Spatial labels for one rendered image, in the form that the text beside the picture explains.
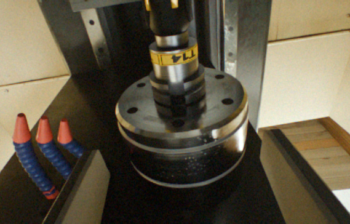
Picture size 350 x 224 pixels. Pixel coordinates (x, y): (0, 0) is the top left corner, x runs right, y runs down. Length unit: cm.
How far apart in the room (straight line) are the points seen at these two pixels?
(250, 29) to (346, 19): 74
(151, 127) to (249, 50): 63
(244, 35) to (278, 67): 58
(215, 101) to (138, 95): 10
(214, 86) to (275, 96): 116
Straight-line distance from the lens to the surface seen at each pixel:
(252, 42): 79
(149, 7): 21
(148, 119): 22
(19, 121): 25
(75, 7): 68
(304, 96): 152
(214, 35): 74
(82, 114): 52
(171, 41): 21
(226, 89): 25
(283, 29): 125
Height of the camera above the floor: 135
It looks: 34 degrees up
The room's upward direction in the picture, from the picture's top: 171 degrees clockwise
